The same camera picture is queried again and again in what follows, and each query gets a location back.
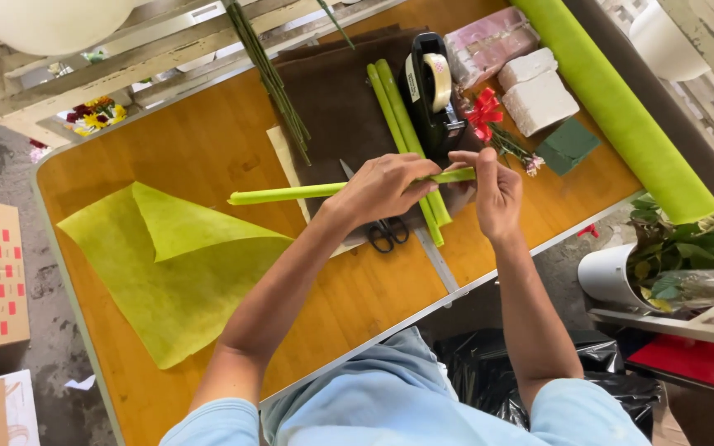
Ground person's right hand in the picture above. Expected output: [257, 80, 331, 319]
[448, 147, 524, 243]

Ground person's left hand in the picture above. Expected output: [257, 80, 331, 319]
[325, 154, 443, 232]

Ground black tape dispenser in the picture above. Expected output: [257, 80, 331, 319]
[398, 32, 469, 159]

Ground metal ruler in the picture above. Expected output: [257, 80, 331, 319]
[412, 225, 461, 296]

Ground red ribbon bow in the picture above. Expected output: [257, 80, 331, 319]
[464, 87, 505, 143]

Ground clear tape roll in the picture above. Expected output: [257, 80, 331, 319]
[421, 52, 453, 114]

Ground pink flower sprig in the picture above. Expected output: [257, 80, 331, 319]
[487, 123, 545, 178]

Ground brown paper sheets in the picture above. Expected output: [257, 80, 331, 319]
[270, 25, 477, 249]

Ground beige paper sheet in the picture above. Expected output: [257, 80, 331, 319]
[266, 126, 365, 259]

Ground large white foam block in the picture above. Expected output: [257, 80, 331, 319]
[501, 70, 581, 138]

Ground pink wrapped package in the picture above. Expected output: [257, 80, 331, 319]
[443, 6, 541, 91]

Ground dark green floral foam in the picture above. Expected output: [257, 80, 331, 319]
[535, 117, 602, 177]

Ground small white foam block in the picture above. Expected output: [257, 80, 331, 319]
[497, 47, 559, 93]

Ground single green stem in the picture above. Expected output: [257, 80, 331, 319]
[316, 0, 356, 51]

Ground bundle of green stems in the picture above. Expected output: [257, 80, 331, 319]
[225, 0, 312, 167]

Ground black plastic bag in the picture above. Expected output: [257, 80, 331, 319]
[433, 327, 663, 442]

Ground large green paper roll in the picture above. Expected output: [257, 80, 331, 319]
[509, 0, 714, 225]

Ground light blue shirt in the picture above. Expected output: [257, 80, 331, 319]
[159, 326, 653, 446]

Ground green wrapping paper sheet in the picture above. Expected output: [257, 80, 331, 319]
[57, 181, 295, 371]

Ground brown paper roll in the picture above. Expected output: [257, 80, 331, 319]
[560, 0, 714, 203]

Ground white bucket with foliage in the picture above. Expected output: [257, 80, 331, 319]
[577, 193, 714, 316]

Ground white plastic bucket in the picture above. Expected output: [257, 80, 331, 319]
[628, 0, 712, 83]

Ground weathered wooden pallet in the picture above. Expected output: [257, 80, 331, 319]
[0, 0, 407, 148]

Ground yellow and red flower bunch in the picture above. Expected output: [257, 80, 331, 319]
[64, 95, 129, 138]

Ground red board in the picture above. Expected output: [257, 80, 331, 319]
[626, 311, 714, 398]

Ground large white round container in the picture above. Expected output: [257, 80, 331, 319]
[0, 0, 141, 57]

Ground black-handled scissors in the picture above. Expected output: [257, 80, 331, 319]
[339, 159, 410, 254]

